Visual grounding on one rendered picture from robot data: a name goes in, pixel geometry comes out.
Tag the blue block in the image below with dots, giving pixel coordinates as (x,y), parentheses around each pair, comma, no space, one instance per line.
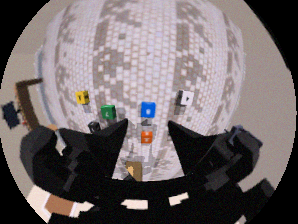
(148,109)

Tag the small green block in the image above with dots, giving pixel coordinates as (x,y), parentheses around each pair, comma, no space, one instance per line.
(108,112)

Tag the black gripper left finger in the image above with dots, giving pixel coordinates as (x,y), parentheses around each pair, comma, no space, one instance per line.
(104,146)

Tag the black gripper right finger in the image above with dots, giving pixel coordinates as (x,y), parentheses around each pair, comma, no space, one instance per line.
(192,147)

